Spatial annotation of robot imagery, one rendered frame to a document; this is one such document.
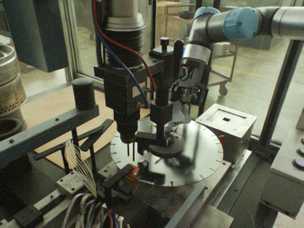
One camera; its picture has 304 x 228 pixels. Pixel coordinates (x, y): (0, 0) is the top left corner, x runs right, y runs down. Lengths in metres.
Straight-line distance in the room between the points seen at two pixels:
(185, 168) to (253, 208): 0.32
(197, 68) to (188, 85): 0.05
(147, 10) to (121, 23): 0.78
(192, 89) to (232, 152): 0.36
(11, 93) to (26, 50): 0.54
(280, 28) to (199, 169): 0.41
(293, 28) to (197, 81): 0.25
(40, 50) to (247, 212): 0.73
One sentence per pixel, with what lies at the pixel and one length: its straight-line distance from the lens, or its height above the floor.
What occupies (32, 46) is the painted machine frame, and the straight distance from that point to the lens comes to 0.55.
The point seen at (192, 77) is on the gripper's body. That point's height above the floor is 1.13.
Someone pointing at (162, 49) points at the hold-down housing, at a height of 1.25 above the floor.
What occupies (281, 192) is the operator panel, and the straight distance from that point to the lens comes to 0.87.
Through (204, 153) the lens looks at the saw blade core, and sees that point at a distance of 0.72.
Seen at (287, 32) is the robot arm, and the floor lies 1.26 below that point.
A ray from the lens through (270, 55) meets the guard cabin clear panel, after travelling 1.01.
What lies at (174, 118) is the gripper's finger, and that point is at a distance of 0.71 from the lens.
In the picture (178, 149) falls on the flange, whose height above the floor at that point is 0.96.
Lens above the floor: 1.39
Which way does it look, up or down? 31 degrees down
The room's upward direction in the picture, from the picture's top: 1 degrees clockwise
